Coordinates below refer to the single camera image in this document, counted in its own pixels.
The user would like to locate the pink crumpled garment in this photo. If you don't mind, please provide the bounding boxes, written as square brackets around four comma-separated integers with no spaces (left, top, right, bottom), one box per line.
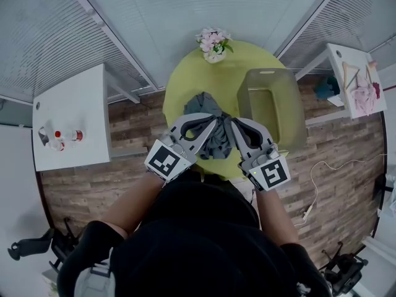
[352,75,380,118]

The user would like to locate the person's right forearm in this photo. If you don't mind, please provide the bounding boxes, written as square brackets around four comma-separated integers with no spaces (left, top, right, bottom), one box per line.
[254,184,301,248]

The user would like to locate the pink flowers in white pot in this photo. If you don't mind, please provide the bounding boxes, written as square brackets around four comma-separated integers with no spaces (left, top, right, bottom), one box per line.
[194,27,235,64]

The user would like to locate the white table with grommet hole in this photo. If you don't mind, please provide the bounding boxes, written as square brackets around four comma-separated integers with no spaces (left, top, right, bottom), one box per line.
[32,63,148,173]

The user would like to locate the grey tissue holder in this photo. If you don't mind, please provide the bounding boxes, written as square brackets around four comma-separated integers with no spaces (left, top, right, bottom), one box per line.
[37,124,51,145]

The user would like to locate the person's left forearm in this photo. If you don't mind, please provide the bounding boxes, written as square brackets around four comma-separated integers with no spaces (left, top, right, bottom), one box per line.
[98,171,165,238]

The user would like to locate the light grey bag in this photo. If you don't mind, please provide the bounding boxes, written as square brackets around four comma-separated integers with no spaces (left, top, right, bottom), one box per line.
[74,257,117,297]

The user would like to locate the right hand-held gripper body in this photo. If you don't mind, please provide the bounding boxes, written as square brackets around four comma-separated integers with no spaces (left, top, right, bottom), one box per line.
[237,144,291,192]

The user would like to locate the dark red cloth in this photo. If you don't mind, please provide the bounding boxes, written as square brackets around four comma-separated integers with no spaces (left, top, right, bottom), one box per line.
[371,81,384,100]

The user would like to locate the person's black clothing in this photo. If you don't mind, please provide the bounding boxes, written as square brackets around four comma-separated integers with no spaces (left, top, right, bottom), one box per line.
[56,168,332,297]

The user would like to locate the clear bottle red cap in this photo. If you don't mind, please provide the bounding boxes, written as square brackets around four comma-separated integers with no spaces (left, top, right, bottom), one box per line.
[54,129,84,142]

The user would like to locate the white table with hangers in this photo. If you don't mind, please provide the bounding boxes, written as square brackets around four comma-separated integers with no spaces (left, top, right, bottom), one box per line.
[295,43,389,127]

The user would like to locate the wooden clothes hanger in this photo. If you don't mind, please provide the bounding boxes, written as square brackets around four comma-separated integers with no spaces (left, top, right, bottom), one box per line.
[341,61,377,90]

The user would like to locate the white power cable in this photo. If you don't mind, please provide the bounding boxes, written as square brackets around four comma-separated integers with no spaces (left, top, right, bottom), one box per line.
[293,152,388,228]

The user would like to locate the dark grey clothes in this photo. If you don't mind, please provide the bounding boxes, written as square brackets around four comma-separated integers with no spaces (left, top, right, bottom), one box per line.
[183,91,235,161]

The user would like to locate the teal cloth bundle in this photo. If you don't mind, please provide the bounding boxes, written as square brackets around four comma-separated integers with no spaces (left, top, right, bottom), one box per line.
[314,75,342,100]

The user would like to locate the round table green tablecloth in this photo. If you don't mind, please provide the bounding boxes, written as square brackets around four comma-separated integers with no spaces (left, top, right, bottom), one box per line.
[161,40,308,183]

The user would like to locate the grey plastic bin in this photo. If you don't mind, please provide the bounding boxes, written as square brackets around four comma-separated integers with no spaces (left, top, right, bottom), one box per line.
[236,67,308,152]

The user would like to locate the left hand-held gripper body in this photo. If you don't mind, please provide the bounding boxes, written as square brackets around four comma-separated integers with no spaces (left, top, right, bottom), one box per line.
[144,131,199,184]

